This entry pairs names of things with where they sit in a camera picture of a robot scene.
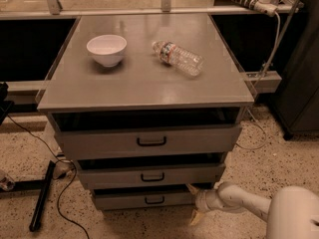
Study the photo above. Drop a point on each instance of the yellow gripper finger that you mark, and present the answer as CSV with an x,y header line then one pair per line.
x,y
196,216
192,189

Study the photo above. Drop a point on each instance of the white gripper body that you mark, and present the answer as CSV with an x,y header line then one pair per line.
x,y
203,199

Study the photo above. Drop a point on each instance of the grey drawer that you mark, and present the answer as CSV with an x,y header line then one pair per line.
x,y
150,175
147,199
81,145

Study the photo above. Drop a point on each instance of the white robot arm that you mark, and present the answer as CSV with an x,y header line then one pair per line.
x,y
292,213

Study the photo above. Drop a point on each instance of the grey drawer cabinet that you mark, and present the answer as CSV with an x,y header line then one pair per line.
x,y
141,91

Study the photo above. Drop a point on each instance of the clear plastic water bottle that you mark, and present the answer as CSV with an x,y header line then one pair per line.
x,y
182,59

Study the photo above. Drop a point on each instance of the dark cabinet at right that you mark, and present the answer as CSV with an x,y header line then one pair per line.
x,y
296,101

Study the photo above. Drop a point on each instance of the black metal floor bar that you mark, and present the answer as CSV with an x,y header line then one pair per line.
x,y
44,190

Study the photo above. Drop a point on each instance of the white ceramic bowl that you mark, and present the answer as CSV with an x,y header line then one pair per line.
x,y
107,50

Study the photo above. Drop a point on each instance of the white power strip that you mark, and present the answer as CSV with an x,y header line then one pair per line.
x,y
261,6

